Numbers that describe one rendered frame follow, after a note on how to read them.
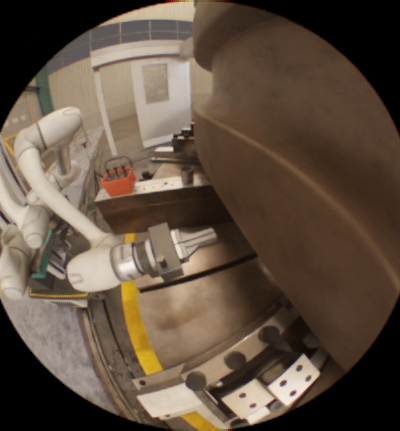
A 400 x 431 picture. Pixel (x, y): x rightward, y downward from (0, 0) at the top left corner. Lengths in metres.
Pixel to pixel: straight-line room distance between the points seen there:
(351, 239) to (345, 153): 0.17
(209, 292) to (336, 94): 1.00
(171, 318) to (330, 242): 0.84
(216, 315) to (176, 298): 0.25
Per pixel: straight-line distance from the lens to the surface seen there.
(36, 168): 0.56
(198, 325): 0.90
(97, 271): 0.35
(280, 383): 0.46
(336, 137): 0.35
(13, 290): 0.80
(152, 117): 3.87
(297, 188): 0.26
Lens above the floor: 1.21
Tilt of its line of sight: 47 degrees down
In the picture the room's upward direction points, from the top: 1 degrees counter-clockwise
